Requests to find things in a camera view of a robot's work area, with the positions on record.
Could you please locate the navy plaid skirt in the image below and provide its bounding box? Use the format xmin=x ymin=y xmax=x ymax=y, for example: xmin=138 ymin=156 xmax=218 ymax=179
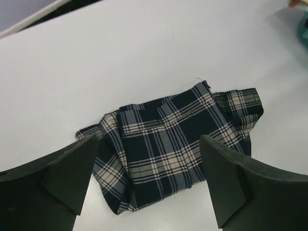
xmin=76 ymin=81 xmax=264 ymax=215

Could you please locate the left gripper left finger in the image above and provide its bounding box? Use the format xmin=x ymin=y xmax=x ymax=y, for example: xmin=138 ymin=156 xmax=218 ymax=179
xmin=0 ymin=136 xmax=98 ymax=231

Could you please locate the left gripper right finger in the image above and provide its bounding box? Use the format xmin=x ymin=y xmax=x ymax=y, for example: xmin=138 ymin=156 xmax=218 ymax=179
xmin=199 ymin=136 xmax=308 ymax=231

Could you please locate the teal plastic bin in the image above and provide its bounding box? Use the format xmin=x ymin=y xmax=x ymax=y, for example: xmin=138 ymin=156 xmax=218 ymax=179
xmin=297 ymin=14 xmax=308 ymax=48

